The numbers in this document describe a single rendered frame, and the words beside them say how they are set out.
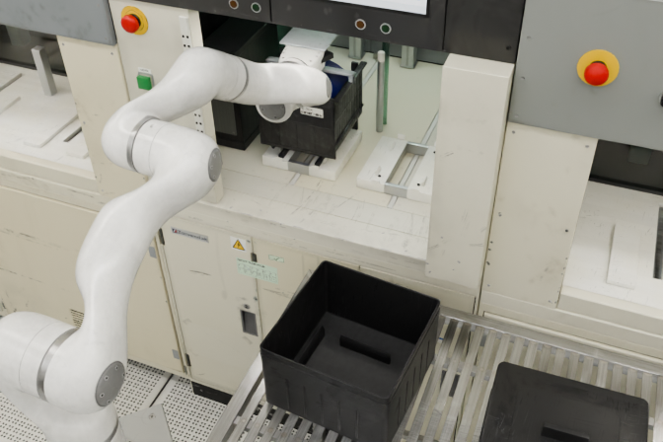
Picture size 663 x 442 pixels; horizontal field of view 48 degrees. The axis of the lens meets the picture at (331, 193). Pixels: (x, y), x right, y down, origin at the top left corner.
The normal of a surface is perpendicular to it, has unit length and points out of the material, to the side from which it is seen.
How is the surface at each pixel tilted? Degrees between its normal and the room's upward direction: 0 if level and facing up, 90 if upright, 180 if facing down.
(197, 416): 0
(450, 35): 90
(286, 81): 54
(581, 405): 0
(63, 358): 25
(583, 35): 90
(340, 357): 0
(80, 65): 90
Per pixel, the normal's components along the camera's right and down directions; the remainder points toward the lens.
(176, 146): -0.18, -0.43
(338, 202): -0.02, -0.78
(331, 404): -0.46, 0.56
